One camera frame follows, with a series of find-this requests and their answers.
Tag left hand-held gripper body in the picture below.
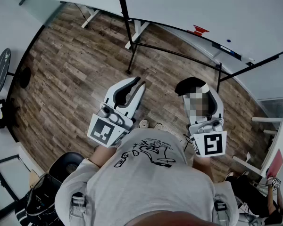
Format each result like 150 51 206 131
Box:
86 102 135 148

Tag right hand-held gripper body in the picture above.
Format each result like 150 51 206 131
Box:
187 117 228 159

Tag black framed whiteboard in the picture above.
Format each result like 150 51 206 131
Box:
119 0 283 67

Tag person's left forearm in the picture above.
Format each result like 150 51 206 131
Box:
88 145 120 169

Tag person's right forearm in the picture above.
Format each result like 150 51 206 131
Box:
191 155 215 182

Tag black round stool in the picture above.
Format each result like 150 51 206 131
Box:
49 151 85 183

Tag blue capped marker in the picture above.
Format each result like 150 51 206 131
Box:
219 45 241 61

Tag grey marker tray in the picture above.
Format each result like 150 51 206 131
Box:
211 42 256 67

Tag white shelf unit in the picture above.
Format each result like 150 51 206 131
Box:
232 116 283 178

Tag red magnetic holder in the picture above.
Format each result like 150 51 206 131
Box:
192 24 210 36

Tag brown cardboard box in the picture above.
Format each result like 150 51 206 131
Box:
29 169 47 189

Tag black backpack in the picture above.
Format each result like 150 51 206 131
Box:
14 174 62 226

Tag black framed glass panel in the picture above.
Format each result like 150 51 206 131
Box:
0 154 33 218

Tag round black side table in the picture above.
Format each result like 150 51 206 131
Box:
0 48 32 95

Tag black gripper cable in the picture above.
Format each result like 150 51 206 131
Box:
183 133 191 153

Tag black floor cables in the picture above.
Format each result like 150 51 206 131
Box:
98 20 121 36

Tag grey harness strap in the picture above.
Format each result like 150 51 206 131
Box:
213 199 231 222
70 192 87 226

